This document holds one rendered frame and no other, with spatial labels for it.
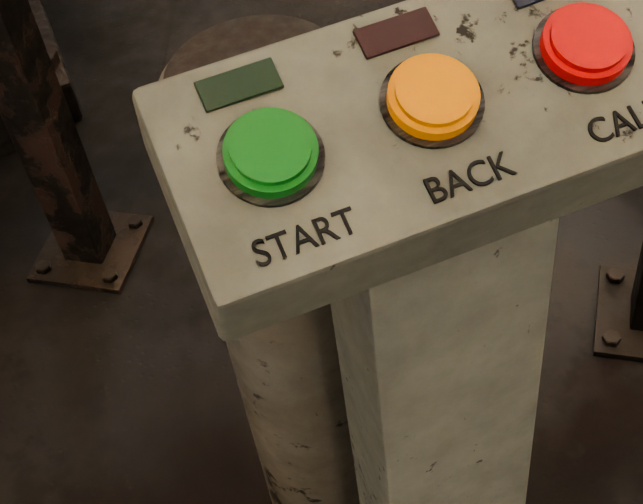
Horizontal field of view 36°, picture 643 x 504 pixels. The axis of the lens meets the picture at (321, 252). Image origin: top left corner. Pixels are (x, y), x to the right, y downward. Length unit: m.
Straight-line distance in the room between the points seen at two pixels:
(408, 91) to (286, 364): 0.33
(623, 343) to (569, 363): 0.06
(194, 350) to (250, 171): 0.72
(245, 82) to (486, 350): 0.20
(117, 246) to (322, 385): 0.54
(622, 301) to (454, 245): 0.70
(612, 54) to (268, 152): 0.16
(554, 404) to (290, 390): 0.38
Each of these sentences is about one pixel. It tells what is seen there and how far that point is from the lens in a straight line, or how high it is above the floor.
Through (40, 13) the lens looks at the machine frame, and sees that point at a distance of 1.54.
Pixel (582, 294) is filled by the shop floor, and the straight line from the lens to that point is 1.15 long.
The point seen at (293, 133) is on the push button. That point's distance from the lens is 0.42.
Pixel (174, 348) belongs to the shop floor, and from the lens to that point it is 1.13.
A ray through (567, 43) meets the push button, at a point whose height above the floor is 0.61.
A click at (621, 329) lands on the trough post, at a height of 0.01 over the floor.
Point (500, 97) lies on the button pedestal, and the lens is 0.45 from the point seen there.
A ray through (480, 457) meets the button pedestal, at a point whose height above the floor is 0.34.
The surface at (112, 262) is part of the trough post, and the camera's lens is 1.22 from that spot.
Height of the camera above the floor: 0.89
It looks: 49 degrees down
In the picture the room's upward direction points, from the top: 9 degrees counter-clockwise
